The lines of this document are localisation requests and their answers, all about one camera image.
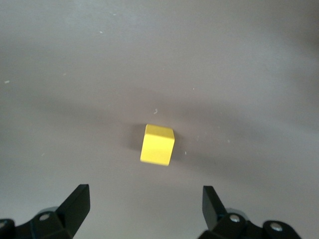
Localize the yellow cube block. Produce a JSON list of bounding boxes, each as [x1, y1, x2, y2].
[[139, 123, 175, 166]]

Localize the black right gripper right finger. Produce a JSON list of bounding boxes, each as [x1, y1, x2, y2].
[[199, 185, 302, 239]]

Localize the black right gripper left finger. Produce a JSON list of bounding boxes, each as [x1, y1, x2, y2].
[[0, 184, 90, 239]]

